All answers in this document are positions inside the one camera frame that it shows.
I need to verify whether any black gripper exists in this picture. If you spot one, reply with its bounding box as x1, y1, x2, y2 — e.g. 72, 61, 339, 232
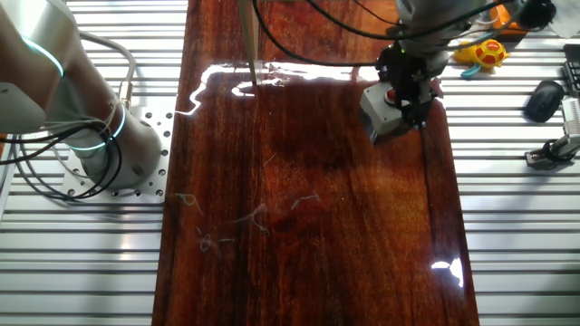
374, 41, 450, 129

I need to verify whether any grey red push button box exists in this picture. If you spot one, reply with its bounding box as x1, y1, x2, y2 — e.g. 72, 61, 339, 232
359, 81, 411, 145

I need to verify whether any beige plastic shelf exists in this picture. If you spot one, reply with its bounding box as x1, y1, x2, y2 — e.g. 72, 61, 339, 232
237, 0, 261, 87

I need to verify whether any yellow orange toy turtle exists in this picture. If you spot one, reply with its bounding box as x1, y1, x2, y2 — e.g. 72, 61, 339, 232
453, 38, 510, 81

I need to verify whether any orange emergency stop box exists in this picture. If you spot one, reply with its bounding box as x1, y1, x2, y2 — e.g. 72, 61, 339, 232
488, 3, 530, 38

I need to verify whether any black computer mouse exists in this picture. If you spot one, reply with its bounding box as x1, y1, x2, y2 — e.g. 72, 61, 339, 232
522, 80, 566, 124

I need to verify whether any aluminium pole with black clamp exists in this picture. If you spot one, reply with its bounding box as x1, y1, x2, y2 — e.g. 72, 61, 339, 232
524, 133, 580, 171

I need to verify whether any dark red wooden board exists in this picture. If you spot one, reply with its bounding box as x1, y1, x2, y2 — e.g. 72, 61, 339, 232
151, 0, 480, 326

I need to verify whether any white paper sheet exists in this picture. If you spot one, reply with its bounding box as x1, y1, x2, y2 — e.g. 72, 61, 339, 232
550, 0, 580, 40

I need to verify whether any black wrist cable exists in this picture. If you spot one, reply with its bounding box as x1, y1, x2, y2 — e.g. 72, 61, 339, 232
250, 0, 517, 68

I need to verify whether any small grey camera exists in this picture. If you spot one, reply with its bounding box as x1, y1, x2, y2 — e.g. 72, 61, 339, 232
560, 96, 580, 137

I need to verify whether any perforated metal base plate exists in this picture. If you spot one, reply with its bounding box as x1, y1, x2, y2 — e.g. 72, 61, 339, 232
60, 106, 176, 205

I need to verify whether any grey cable with metal connector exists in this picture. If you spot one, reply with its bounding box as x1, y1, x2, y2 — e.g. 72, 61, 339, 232
76, 30, 138, 112

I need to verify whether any black base cable bundle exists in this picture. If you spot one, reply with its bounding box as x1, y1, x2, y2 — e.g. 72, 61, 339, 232
0, 121, 124, 201

